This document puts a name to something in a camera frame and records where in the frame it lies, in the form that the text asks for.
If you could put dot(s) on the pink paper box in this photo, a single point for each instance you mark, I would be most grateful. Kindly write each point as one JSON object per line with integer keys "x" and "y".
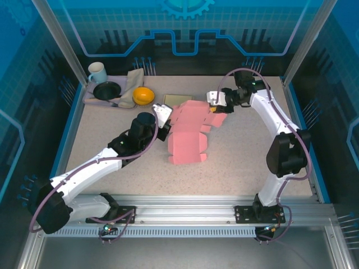
{"x": 185, "y": 140}

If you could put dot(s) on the yellow paper box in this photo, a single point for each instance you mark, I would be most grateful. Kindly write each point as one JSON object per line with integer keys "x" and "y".
{"x": 176, "y": 98}

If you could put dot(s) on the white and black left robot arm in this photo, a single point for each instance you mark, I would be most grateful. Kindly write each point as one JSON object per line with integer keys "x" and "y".
{"x": 89, "y": 171}

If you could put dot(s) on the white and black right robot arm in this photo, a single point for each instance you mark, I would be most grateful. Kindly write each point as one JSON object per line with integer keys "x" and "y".
{"x": 286, "y": 154}

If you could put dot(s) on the yellow patterned bowl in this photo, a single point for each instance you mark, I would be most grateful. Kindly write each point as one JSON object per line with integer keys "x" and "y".
{"x": 143, "y": 94}

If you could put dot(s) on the beige cloth napkin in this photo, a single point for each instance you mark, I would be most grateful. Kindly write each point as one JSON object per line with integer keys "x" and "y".
{"x": 133, "y": 81}

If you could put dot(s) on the black plate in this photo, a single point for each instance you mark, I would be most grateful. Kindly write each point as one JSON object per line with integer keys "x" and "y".
{"x": 106, "y": 90}

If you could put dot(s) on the lilac tray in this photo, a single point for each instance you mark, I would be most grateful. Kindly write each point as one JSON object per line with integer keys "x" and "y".
{"x": 117, "y": 79}

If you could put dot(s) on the blue table side strip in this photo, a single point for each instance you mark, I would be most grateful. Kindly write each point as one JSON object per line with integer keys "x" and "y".
{"x": 74, "y": 112}
{"x": 299, "y": 112}

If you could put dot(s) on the light blue mug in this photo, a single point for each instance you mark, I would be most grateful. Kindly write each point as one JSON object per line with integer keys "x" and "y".
{"x": 98, "y": 73}

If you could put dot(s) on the small connector board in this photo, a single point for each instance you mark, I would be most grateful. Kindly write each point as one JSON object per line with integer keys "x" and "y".
{"x": 108, "y": 228}
{"x": 270, "y": 229}

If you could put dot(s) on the grey metal front panel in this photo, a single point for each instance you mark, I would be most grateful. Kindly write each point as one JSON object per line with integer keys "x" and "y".
{"x": 182, "y": 252}

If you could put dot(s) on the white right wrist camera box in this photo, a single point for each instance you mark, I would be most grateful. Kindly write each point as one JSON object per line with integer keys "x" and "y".
{"x": 216, "y": 97}

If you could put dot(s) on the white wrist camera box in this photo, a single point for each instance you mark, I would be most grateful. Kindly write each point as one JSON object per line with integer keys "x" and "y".
{"x": 164, "y": 112}
{"x": 216, "y": 97}

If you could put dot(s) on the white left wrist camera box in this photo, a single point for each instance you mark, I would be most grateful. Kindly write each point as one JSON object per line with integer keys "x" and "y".
{"x": 164, "y": 112}

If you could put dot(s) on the aluminium mounting rail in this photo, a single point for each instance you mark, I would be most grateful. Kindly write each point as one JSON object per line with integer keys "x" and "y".
{"x": 182, "y": 210}

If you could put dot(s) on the aluminium frame post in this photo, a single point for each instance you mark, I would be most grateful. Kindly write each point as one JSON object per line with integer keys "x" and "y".
{"x": 60, "y": 42}
{"x": 307, "y": 42}

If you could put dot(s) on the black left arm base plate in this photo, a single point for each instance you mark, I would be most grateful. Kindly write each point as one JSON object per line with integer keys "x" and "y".
{"x": 126, "y": 214}

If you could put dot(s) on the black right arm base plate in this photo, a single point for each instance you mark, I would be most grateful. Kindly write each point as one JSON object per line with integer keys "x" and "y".
{"x": 244, "y": 215}

